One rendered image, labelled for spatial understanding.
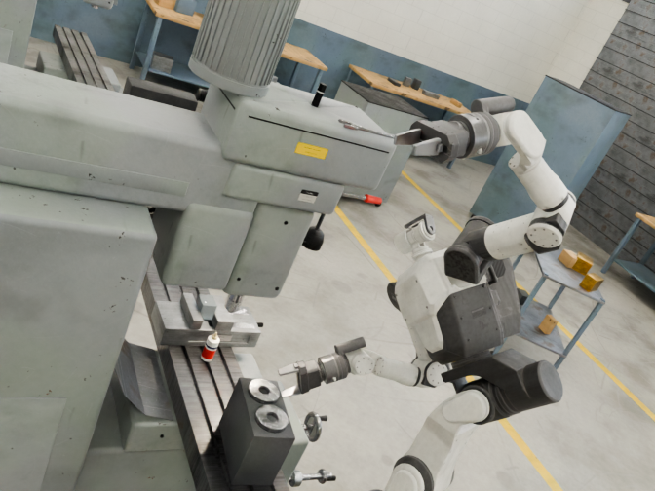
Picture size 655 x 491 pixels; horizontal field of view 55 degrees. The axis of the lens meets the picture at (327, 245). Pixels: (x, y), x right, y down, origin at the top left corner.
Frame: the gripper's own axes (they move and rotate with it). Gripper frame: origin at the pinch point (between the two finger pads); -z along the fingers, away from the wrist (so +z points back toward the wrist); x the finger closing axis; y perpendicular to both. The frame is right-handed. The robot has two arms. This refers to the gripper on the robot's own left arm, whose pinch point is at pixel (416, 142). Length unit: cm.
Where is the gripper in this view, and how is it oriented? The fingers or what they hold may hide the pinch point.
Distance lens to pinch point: 122.9
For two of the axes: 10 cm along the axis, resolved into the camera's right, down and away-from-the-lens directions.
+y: 0.8, -8.7, -4.9
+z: 8.5, -2.0, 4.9
